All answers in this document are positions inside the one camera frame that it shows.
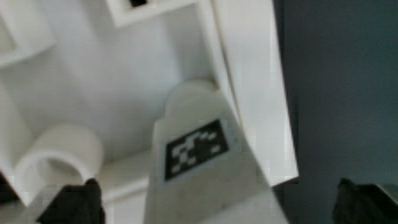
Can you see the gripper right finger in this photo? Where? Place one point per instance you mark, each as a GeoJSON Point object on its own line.
{"type": "Point", "coordinates": [366, 203]}

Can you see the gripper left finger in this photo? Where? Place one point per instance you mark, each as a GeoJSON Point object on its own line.
{"type": "Point", "coordinates": [75, 207]}

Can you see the white leg block tagged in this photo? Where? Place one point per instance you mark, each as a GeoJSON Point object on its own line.
{"type": "Point", "coordinates": [208, 188]}

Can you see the white chair seat part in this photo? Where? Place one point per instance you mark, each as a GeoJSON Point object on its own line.
{"type": "Point", "coordinates": [84, 91]}

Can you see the white workspace border frame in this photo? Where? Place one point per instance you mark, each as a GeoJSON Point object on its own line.
{"type": "Point", "coordinates": [245, 17]}

